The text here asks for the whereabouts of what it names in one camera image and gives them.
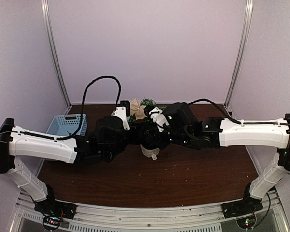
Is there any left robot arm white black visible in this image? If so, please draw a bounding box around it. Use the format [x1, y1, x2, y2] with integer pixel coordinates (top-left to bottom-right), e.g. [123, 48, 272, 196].
[0, 116, 158, 215]

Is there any front aluminium rail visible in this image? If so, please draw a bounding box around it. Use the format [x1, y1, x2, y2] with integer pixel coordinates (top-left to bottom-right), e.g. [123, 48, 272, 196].
[7, 192, 290, 232]

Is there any aluminium frame post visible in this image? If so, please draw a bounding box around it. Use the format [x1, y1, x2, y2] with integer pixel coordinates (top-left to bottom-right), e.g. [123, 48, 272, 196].
[41, 0, 71, 108]
[224, 0, 254, 108]

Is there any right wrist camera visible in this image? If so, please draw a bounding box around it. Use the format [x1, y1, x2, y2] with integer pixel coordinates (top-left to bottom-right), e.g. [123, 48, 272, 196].
[149, 107, 169, 133]

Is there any circuit board with leds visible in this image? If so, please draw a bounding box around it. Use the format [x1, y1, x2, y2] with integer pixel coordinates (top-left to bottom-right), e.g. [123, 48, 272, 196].
[42, 216, 62, 230]
[236, 216, 256, 230]

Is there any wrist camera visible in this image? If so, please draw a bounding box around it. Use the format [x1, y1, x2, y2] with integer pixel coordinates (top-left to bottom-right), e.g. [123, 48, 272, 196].
[149, 107, 169, 133]
[111, 100, 130, 131]

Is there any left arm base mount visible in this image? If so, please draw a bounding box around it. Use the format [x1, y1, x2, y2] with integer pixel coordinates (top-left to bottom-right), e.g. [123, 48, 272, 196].
[34, 201, 77, 219]

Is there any white battery box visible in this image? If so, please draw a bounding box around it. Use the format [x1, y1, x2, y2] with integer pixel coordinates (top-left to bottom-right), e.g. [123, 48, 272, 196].
[151, 155, 157, 161]

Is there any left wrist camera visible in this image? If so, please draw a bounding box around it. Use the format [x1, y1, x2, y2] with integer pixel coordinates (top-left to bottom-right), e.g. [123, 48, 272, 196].
[111, 100, 130, 131]

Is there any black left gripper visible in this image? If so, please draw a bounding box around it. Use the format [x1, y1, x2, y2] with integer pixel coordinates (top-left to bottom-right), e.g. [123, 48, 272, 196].
[105, 121, 148, 160]

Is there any left circuit board with leds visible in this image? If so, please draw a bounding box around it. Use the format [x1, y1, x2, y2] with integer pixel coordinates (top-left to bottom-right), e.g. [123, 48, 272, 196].
[42, 216, 62, 230]

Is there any beige fabric bow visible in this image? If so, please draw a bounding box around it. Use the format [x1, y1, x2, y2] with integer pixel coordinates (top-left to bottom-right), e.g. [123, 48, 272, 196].
[130, 98, 146, 120]

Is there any left aluminium frame post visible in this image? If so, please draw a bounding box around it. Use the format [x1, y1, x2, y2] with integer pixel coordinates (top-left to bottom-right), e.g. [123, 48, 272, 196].
[41, 0, 71, 108]

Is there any light blue plastic basket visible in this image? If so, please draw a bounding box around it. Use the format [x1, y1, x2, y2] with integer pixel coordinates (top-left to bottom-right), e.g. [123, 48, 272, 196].
[46, 114, 88, 162]

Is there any right aluminium frame post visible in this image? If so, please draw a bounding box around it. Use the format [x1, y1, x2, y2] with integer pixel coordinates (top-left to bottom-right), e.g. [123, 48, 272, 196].
[224, 0, 254, 108]

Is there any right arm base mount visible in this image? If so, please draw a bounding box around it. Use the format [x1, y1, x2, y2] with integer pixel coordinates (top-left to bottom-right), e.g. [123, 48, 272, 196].
[221, 195, 263, 218]

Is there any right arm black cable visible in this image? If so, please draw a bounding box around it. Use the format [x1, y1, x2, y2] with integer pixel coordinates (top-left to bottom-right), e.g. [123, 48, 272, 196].
[187, 97, 290, 126]

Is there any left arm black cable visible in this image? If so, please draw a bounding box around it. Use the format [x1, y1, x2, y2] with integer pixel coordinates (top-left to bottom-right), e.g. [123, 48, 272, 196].
[0, 75, 122, 141]

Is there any right circuit board with leds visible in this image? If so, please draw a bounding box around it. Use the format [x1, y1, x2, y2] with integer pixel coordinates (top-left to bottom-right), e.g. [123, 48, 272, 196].
[236, 216, 256, 230]

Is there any small green christmas tree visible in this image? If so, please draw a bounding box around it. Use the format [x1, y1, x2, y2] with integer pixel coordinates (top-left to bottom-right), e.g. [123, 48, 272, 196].
[128, 99, 162, 158]

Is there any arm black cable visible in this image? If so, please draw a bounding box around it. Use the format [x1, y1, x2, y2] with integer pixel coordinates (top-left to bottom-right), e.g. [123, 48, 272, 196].
[187, 97, 290, 126]
[0, 75, 122, 141]

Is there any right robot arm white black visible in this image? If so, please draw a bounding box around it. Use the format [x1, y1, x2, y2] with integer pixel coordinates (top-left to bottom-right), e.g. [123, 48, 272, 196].
[148, 102, 290, 214]

